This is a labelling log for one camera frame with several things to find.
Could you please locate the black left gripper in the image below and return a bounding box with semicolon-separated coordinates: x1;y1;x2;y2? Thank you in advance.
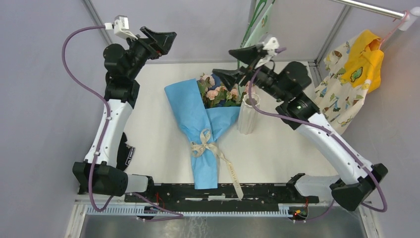
125;26;176;79

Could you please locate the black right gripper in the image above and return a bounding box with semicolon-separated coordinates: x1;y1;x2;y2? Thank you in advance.
213;44;288;102

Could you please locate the pink flower bunch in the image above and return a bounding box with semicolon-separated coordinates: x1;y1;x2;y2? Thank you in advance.
197;73;249;109

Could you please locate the blue wrapping paper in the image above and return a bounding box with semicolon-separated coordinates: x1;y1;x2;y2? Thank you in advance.
164;78;240;189

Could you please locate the cream ribbon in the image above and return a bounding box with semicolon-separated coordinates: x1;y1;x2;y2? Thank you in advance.
190;128;244;201

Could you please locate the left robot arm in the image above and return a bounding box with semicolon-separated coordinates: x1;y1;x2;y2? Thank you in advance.
72;27;177;202

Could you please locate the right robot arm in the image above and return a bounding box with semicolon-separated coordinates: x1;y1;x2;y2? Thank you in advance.
212;44;388;212

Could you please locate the white ribbed vase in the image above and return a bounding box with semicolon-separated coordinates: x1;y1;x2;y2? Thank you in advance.
237;93;260;135

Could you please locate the yellow patterned kids garment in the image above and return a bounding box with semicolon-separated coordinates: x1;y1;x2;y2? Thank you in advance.
315;30;384;134

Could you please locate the pink clothes hanger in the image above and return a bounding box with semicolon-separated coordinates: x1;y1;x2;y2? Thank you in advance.
379;10;411;51

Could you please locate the metal hanging rod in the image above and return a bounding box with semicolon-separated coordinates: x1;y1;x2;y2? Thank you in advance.
331;0;420;31

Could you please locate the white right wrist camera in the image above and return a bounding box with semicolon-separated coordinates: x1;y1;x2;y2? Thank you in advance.
261;34;280;60

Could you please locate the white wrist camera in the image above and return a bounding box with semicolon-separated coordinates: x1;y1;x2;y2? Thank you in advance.
104;15;138;40
261;34;280;60

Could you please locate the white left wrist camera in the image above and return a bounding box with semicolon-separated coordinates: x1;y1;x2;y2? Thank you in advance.
104;15;138;40

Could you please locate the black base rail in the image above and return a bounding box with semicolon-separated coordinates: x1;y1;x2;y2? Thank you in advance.
141;183;319;212

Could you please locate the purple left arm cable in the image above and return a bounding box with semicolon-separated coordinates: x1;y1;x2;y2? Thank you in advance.
61;26;115;213

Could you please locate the white slotted cable duct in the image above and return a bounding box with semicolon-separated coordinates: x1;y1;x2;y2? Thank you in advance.
86;205;292;218

